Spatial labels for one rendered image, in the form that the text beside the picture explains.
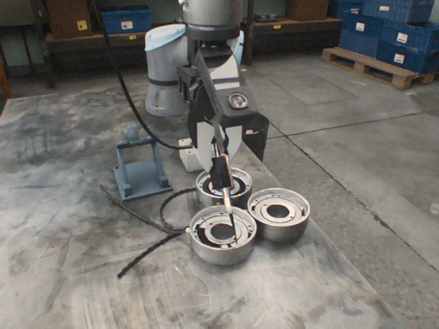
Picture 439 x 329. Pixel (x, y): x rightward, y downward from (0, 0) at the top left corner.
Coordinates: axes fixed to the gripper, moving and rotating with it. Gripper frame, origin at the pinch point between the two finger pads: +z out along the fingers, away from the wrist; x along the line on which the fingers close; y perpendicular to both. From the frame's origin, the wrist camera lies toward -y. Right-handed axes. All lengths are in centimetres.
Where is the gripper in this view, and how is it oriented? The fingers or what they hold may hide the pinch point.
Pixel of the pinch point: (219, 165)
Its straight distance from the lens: 55.3
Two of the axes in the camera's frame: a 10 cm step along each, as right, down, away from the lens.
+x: -9.2, 2.0, -3.3
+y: -3.8, -4.8, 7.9
